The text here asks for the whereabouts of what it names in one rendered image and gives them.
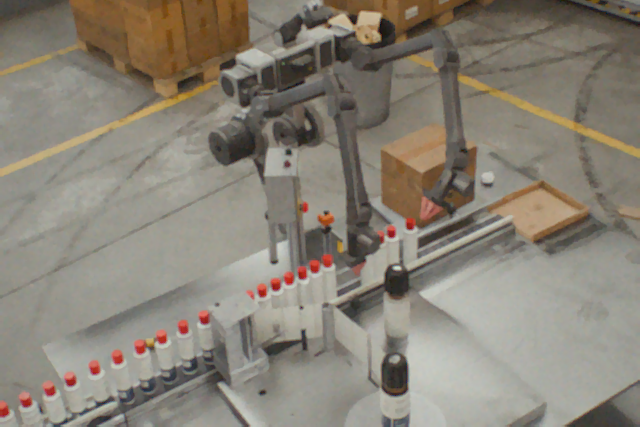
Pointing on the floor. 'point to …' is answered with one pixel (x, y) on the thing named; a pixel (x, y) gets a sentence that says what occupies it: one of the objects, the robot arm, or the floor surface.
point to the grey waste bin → (368, 92)
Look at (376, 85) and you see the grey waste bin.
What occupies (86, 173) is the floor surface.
